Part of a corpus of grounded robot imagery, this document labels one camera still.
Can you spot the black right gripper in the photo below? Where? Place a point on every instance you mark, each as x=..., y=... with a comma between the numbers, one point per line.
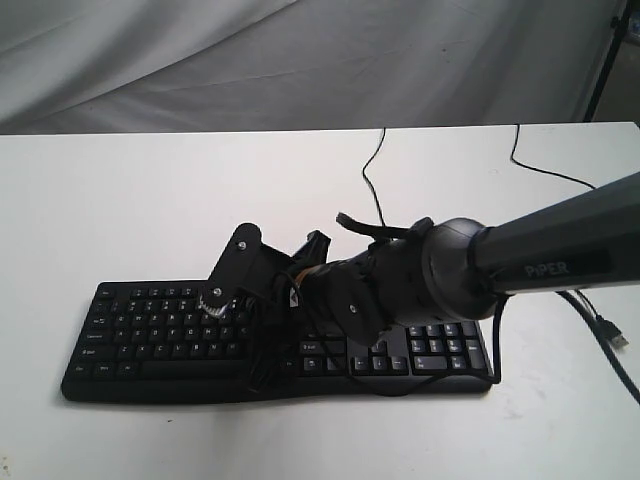
x=364, y=296

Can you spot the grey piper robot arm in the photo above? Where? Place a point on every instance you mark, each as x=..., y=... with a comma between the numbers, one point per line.
x=460, y=270

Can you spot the white backdrop cloth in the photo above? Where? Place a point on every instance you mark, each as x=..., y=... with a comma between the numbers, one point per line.
x=187, y=66

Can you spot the black acer keyboard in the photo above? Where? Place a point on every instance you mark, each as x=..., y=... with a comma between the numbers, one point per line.
x=150, y=343

